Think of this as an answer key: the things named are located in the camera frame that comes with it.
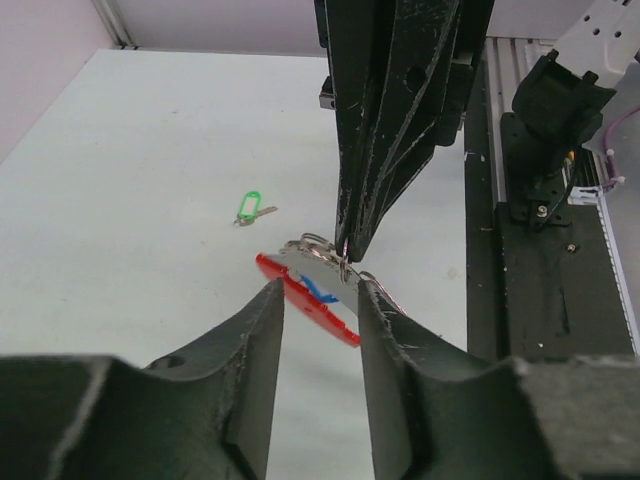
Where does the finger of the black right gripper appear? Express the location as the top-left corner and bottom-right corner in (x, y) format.
(314, 1), (397, 250)
(357, 1), (490, 259)

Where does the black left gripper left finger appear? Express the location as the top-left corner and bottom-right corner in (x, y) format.
(1, 280), (284, 479)

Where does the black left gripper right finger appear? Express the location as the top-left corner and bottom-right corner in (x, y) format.
(358, 282), (639, 479)

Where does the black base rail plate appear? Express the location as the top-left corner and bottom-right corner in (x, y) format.
(464, 37), (635, 360)

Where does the white slotted cable duct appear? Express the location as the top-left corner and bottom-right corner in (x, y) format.
(571, 150), (639, 353)

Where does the right aluminium frame post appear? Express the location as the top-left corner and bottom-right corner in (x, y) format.
(92, 0), (138, 49)

